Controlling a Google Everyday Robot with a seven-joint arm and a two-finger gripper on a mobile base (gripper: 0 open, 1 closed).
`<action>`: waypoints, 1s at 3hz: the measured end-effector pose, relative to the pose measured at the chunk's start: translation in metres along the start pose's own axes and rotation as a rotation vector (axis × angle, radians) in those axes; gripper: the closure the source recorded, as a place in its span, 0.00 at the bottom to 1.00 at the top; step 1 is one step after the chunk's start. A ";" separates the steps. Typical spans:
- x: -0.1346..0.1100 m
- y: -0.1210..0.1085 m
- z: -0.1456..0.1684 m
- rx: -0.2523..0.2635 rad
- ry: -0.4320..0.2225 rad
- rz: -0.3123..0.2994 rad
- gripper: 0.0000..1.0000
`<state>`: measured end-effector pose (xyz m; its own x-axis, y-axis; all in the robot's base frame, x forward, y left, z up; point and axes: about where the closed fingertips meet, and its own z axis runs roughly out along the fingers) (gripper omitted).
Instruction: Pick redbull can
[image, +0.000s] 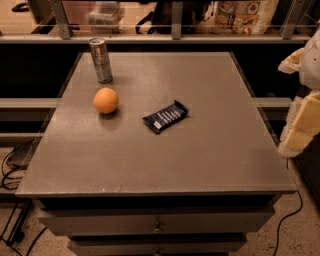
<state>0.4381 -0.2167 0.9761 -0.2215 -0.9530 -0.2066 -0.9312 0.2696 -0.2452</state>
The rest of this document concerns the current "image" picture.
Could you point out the white rounded gripper body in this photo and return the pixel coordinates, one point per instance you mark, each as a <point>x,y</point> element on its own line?
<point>312,65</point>

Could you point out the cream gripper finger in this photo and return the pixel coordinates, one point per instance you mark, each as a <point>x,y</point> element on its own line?
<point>302,125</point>
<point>292,63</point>

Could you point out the silver redbull can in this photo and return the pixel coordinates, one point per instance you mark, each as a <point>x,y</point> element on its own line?
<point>101,60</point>

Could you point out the printed plastic bag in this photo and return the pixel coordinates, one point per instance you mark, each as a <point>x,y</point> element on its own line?
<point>249,17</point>

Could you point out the dark blue snack bar wrapper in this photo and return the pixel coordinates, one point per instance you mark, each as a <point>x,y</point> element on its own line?
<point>166,117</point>

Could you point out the orange fruit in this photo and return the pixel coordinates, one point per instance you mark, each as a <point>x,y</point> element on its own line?
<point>106,100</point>

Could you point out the clear plastic box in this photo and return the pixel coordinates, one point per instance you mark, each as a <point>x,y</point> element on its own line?
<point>105,17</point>

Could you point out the grey drawer cabinet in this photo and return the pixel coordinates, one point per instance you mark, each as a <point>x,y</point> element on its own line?
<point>115,188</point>

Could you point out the metal railing shelf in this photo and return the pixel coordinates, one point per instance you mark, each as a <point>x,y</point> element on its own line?
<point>47,21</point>

